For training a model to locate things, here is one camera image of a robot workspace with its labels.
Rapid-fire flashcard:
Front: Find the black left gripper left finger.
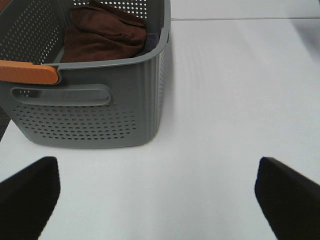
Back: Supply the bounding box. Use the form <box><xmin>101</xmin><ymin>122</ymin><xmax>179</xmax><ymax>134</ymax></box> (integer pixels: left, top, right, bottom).
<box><xmin>0</xmin><ymin>156</ymin><xmax>61</xmax><ymax>240</ymax></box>

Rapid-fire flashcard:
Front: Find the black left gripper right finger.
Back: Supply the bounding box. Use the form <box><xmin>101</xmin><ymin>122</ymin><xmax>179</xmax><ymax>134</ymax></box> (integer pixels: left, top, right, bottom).
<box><xmin>254</xmin><ymin>157</ymin><xmax>320</xmax><ymax>240</ymax></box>

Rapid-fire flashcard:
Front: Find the grey perforated basket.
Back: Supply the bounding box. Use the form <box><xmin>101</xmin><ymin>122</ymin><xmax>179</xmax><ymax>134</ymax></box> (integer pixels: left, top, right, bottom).
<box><xmin>0</xmin><ymin>0</ymin><xmax>171</xmax><ymax>149</ymax></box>

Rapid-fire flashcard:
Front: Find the brown towel in basket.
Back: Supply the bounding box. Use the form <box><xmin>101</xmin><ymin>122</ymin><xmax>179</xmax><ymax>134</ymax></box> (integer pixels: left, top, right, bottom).
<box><xmin>60</xmin><ymin>0</ymin><xmax>147</xmax><ymax>63</ymax></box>

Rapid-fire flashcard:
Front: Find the dark grey towel in basket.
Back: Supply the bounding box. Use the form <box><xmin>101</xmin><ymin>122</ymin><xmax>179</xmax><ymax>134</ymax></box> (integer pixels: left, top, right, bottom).
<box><xmin>141</xmin><ymin>32</ymin><xmax>160</xmax><ymax>55</ymax></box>

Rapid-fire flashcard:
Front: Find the orange basket handle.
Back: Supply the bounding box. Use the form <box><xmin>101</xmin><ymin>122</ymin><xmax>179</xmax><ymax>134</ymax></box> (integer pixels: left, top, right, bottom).
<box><xmin>0</xmin><ymin>60</ymin><xmax>59</xmax><ymax>85</ymax></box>

